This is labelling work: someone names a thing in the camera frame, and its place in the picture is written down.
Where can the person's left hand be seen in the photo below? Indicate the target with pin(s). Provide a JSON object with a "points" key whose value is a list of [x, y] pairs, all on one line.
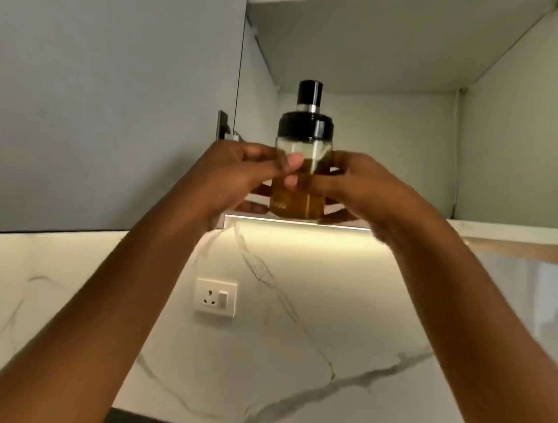
{"points": [[228, 173]]}

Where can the person's right hand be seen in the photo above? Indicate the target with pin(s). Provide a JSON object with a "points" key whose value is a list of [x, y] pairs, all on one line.
{"points": [[375, 194]]}

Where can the small glass oil bottle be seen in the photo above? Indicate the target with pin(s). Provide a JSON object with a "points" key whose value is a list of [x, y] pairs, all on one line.
{"points": [[300, 201]]}

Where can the black knobbed bottle lid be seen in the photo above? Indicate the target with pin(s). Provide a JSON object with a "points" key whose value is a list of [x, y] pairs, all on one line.
{"points": [[306, 122]]}

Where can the brown ribbed cabinet door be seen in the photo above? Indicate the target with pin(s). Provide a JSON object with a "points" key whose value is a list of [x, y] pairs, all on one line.
{"points": [[98, 90]]}

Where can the person's right forearm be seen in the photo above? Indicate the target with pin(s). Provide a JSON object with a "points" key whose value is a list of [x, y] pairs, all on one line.
{"points": [[482, 354]]}

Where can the person's left forearm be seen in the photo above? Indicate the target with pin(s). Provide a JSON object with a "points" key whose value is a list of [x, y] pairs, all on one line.
{"points": [[88, 328]]}

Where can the metal cabinet hinge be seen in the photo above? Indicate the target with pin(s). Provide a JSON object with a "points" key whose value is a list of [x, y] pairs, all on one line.
{"points": [[225, 128]]}

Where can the LED strip light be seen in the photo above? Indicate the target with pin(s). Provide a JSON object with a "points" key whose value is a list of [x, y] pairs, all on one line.
{"points": [[297, 223]]}

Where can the white cabinet shelf board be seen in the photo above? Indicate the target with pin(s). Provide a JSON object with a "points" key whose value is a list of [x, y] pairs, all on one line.
{"points": [[377, 35]]}

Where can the white wall socket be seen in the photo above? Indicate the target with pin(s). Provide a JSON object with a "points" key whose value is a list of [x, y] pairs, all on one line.
{"points": [[215, 297]]}

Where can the wall cabinet body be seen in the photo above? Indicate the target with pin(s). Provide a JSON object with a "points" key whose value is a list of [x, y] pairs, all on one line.
{"points": [[514, 144]]}

